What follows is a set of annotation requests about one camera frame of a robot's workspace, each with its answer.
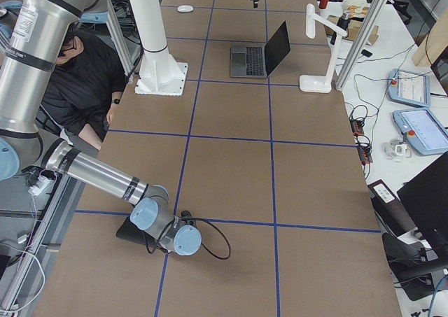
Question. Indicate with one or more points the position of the grey laptop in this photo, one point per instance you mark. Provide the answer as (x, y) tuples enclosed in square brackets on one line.
[(259, 61)]

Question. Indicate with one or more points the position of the black mouse pad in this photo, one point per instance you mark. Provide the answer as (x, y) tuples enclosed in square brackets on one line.
[(128, 231)]

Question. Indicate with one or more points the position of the white desk lamp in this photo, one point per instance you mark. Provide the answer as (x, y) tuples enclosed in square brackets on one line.
[(317, 63)]

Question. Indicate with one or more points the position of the white computer mouse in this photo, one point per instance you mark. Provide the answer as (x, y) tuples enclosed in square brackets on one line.
[(185, 9)]

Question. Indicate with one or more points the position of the seated person in black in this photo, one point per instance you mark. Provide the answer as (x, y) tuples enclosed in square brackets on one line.
[(85, 87)]

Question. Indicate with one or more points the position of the black water bottle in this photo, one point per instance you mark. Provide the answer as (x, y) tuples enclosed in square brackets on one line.
[(343, 23)]

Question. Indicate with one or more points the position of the blue teach pendant far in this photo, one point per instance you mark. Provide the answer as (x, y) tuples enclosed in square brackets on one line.
[(409, 88)]

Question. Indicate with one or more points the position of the blue teach pendant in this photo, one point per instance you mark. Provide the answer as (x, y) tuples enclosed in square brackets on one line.
[(409, 88), (422, 130)]

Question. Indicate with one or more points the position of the blue teach pendant near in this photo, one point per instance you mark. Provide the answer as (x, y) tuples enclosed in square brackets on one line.
[(422, 130)]

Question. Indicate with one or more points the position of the black monitor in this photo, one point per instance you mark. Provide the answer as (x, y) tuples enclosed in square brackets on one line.
[(425, 200)]

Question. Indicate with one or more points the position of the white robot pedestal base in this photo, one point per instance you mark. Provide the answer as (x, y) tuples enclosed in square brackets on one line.
[(159, 72)]

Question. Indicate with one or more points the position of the aluminium frame post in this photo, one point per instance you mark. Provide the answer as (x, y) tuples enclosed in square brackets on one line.
[(361, 39)]

